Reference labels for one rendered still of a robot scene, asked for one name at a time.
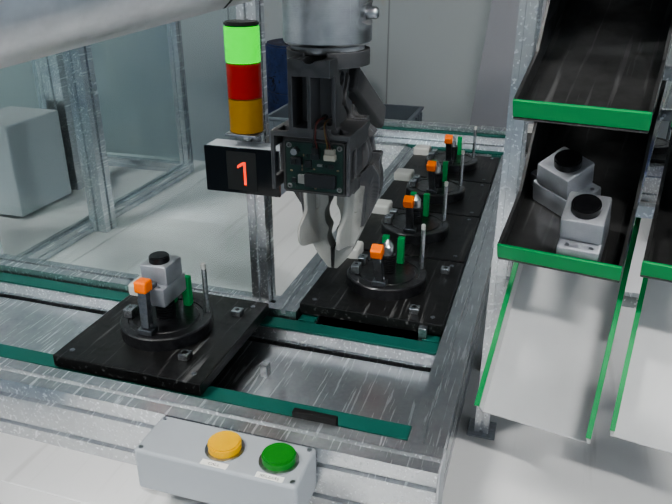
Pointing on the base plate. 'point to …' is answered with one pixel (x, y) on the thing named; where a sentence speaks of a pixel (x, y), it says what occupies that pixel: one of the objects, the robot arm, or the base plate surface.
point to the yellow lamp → (246, 116)
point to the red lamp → (244, 81)
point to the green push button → (278, 456)
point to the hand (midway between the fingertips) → (336, 252)
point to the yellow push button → (224, 444)
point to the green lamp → (242, 45)
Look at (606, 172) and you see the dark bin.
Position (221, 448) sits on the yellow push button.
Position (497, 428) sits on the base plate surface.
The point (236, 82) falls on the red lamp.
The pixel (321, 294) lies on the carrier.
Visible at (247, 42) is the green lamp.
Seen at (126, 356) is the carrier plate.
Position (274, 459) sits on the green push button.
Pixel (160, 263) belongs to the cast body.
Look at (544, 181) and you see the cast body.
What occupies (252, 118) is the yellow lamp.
